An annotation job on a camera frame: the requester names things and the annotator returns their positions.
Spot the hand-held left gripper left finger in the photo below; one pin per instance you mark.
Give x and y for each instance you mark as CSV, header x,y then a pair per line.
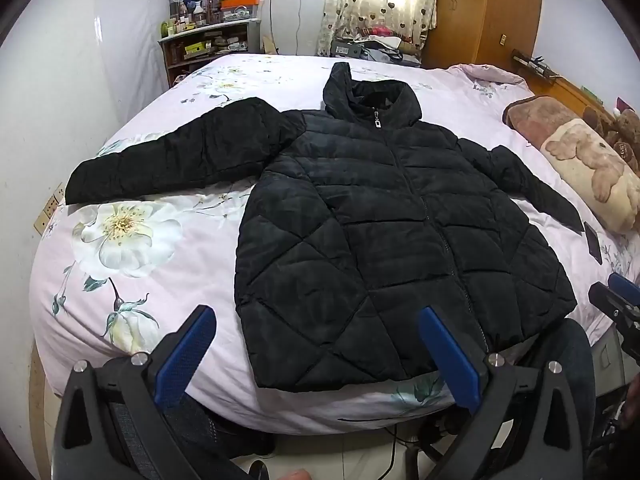
x,y
184,355

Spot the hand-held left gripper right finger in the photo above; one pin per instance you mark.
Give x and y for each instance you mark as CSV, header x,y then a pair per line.
x,y
450,365

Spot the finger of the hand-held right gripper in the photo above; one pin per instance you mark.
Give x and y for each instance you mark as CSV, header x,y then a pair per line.
x,y
622,287

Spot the black puffer jacket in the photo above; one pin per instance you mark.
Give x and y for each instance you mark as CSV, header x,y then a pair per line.
x,y
380,220

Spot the pile of clothes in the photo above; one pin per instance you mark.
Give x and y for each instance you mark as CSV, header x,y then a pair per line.
x,y
375,45

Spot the black phone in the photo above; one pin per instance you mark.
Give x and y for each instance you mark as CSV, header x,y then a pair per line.
x,y
593,242

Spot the bed with floral pink sheet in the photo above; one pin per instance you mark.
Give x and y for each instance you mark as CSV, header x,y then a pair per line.
x,y
150,305

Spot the dark mesh office chair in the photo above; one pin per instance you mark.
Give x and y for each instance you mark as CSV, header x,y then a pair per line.
x,y
565,355

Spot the bear print pillow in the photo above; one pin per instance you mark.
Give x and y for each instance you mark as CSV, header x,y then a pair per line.
x,y
580,160

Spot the brown teddy bear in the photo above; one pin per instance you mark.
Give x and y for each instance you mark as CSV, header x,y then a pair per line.
x,y
622,132

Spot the small red box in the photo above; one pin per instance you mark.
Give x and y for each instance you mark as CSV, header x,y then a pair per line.
x,y
625,104

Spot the wooden headboard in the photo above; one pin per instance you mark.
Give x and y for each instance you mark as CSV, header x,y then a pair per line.
x,y
565,87

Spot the wooden bookshelf with clutter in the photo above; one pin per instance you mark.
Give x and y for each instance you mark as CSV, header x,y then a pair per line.
x,y
210,47

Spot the wooden wardrobe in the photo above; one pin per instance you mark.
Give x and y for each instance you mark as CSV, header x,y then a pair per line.
x,y
480,10

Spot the orange storage box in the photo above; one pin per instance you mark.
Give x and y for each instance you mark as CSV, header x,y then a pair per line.
x,y
240,2

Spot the heart print curtain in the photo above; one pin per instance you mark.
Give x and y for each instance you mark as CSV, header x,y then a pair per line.
x,y
375,5

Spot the wall socket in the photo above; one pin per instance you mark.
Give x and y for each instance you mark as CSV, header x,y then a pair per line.
x,y
49,208

